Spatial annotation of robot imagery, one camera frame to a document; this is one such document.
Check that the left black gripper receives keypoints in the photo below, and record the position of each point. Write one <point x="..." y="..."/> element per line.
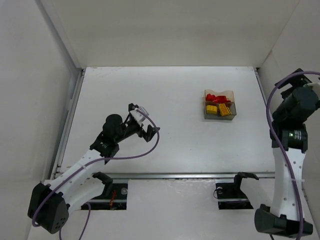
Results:
<point x="139" y="131"/>

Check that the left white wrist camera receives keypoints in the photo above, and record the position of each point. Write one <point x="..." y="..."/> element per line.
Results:
<point x="139" y="114"/>

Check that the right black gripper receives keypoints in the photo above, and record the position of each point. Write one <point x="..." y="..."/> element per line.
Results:
<point x="292" y="83"/>

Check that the red rectangular lego brick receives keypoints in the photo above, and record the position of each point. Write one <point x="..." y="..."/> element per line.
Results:
<point x="211" y="98"/>

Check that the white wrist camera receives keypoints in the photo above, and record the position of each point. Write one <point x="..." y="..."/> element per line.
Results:
<point x="139" y="114"/>
<point x="315" y="86"/>

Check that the red arch lego brick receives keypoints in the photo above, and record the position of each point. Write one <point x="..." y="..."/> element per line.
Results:
<point x="222" y="99"/>

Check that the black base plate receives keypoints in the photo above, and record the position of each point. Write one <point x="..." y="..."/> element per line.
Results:
<point x="231" y="198"/>
<point x="113" y="199"/>

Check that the aluminium rail front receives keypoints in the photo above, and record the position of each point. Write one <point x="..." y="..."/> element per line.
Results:
<point x="171" y="176"/>

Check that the yellow lego brick cluster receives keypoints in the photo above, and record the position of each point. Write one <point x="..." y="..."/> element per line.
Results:
<point x="224" y="110"/>

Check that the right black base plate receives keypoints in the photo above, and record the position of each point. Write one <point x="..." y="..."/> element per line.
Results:
<point x="231" y="198"/>

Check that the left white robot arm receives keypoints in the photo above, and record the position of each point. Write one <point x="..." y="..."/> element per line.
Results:
<point x="51" y="204"/>

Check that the grey transparent container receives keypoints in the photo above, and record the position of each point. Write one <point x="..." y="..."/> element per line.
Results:
<point x="231" y="106"/>

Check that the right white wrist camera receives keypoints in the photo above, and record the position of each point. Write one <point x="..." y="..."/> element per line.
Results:
<point x="315" y="86"/>

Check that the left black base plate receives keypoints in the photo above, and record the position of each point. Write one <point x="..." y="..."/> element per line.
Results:
<point x="113" y="199"/>

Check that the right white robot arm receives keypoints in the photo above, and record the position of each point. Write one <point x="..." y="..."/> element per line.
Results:
<point x="290" y="103"/>

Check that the yellow curved lego brick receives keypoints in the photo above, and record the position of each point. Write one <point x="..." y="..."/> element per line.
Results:
<point x="211" y="109"/>

